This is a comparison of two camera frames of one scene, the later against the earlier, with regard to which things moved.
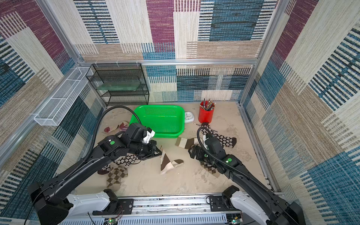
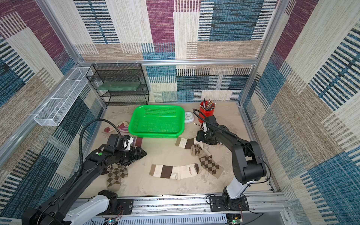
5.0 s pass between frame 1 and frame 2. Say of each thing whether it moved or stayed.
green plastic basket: stayed
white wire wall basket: stayed
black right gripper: moved
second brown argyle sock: stayed
